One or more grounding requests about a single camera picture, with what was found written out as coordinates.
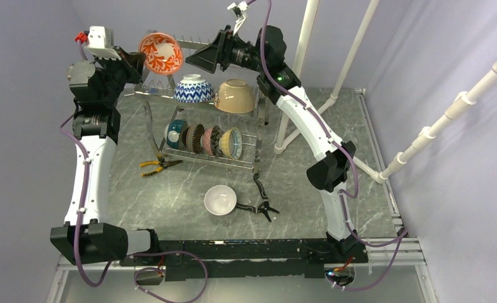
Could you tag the aluminium rail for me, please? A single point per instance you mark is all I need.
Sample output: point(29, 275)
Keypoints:
point(394, 253)

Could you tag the steel dish rack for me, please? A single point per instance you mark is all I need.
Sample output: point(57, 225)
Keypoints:
point(164, 96)

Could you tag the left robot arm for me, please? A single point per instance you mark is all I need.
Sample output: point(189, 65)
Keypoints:
point(85, 236)

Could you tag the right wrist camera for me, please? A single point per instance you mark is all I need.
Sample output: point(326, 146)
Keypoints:
point(239, 9)

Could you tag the orange floral bowl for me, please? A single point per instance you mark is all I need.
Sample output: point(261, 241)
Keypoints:
point(164, 55)

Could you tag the plain white bowl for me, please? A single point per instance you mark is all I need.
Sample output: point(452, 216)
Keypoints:
point(220, 200)

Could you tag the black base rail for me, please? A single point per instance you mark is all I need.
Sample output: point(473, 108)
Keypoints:
point(199, 269)

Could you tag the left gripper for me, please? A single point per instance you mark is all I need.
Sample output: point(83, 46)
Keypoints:
point(131, 63)

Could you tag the brown floral bowl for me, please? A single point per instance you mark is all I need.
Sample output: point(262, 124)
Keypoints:
point(211, 141)

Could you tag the white pipe frame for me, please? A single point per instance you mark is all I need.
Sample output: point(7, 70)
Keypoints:
point(416, 57)

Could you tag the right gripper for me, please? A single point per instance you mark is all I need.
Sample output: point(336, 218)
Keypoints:
point(219, 51)

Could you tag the red patterned bowl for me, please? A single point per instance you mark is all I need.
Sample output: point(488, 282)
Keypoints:
point(193, 88)

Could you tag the yellow teal patterned bowl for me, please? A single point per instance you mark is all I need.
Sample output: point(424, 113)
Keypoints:
point(231, 144)

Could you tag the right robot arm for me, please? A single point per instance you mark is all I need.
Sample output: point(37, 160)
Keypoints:
point(278, 83)

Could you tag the yellow handled pliers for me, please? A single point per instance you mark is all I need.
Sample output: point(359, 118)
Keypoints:
point(160, 164)

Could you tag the black pliers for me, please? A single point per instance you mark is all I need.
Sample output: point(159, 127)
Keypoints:
point(264, 207)

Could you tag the teal white bowl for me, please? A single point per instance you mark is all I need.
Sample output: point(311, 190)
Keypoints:
point(174, 133)

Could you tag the beige dark rimmed bowl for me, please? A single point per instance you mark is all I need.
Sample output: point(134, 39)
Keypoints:
point(193, 138)

